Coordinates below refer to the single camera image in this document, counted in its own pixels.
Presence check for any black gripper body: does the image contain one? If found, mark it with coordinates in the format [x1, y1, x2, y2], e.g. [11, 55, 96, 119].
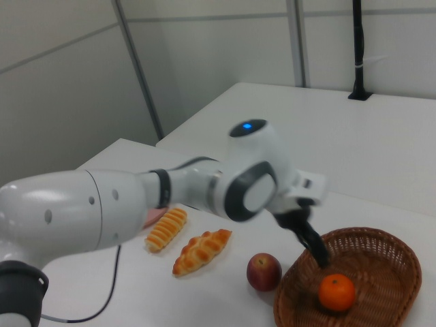
[273, 198, 315, 238]

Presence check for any orange mandarin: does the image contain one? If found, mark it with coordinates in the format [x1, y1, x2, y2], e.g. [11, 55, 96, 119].
[318, 273, 356, 313]

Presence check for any red apple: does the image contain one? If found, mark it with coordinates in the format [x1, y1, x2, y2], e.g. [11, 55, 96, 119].
[246, 252, 283, 292]

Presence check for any braided bread loaf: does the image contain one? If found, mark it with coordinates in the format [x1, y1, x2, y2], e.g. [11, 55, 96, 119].
[172, 228, 233, 279]

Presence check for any striped bread roll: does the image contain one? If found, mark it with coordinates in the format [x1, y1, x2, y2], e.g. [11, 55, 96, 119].
[144, 207, 189, 253]

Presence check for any brown woven basket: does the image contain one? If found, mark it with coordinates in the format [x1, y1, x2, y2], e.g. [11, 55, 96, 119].
[273, 227, 423, 327]

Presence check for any pink plate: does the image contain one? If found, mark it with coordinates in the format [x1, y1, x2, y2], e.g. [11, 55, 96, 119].
[144, 208, 168, 228]

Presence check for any grey partition post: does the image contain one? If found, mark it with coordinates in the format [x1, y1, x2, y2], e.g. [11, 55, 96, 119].
[114, 0, 165, 141]
[289, 0, 311, 88]

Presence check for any black camera pole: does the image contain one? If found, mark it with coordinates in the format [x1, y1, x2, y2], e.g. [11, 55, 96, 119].
[347, 0, 373, 102]

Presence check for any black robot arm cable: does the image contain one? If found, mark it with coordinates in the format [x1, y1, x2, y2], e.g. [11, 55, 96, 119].
[40, 243, 123, 323]

